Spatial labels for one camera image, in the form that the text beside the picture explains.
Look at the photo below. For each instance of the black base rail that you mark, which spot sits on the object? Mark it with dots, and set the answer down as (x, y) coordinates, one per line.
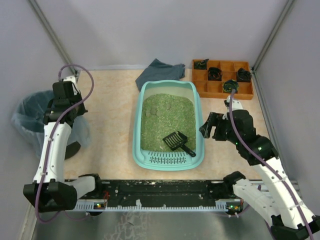
(227, 196)

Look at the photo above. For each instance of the black rolled item lower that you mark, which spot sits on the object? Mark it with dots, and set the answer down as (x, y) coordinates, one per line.
(229, 86)

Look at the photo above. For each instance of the translucent blue bin liner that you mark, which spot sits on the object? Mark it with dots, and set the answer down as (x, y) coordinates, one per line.
(28, 119)

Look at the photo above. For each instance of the teal plastic litter box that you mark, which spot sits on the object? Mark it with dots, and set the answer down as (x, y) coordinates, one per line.
(177, 160)

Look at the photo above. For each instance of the black rolled item top-left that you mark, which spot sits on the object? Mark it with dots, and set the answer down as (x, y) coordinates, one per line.
(200, 64)

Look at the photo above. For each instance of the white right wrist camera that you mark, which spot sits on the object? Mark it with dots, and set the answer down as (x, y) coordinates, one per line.
(233, 104)

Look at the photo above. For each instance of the black rolled item middle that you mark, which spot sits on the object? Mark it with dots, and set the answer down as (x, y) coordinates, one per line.
(214, 74)

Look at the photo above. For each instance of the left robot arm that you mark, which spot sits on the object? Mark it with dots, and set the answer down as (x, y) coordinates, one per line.
(55, 155)

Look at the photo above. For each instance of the grey-blue cloth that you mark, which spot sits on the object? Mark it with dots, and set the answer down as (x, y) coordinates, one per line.
(158, 71)

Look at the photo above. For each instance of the black litter scoop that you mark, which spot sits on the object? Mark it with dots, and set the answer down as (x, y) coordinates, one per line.
(177, 140)

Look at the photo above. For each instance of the green cat litter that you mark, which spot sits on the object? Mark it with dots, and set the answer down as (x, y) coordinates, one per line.
(163, 114)

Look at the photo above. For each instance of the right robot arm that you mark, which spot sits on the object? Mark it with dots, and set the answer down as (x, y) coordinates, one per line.
(284, 212)

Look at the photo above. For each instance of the black trash bin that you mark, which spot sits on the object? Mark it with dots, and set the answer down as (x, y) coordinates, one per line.
(72, 149)

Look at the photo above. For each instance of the black rolled item right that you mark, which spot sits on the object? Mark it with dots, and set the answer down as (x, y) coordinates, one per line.
(243, 76)

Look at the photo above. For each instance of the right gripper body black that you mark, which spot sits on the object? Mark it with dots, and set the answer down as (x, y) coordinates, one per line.
(216, 127)

